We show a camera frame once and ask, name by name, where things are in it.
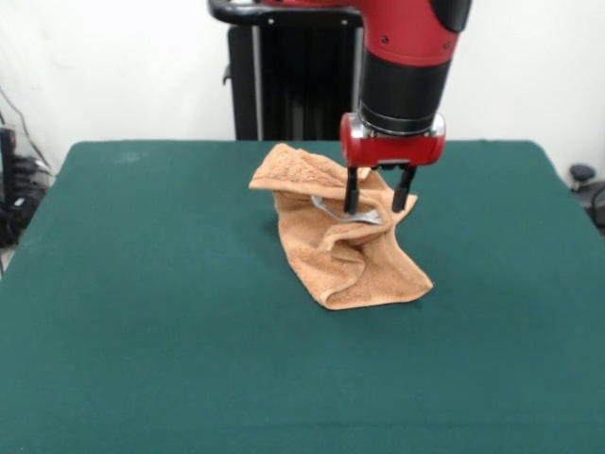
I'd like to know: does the black chair base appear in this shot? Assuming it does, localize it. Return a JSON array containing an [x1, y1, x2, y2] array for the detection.
[[568, 163, 605, 236]]

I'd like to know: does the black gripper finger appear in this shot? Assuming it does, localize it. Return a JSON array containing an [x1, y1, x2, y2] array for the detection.
[[343, 166, 363, 214], [390, 165, 418, 213]]

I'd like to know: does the orange terry towel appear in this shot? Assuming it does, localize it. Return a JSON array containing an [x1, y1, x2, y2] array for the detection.
[[249, 143, 434, 312]]

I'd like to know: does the grey cable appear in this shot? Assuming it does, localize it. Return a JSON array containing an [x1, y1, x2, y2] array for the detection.
[[0, 87, 54, 174]]

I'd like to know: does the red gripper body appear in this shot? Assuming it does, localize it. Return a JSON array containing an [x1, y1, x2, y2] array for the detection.
[[339, 113, 447, 172]]

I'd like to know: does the dark green table cloth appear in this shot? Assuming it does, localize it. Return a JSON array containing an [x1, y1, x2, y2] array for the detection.
[[0, 139, 605, 454]]

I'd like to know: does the black cable bundle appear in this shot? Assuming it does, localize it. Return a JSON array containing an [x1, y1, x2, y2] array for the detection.
[[0, 155, 59, 248]]

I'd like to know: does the black robot pedestal with handle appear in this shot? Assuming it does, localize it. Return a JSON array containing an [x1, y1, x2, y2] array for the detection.
[[206, 0, 369, 142]]

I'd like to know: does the black equipment box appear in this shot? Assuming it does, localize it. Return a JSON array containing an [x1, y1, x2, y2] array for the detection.
[[0, 125, 20, 213]]

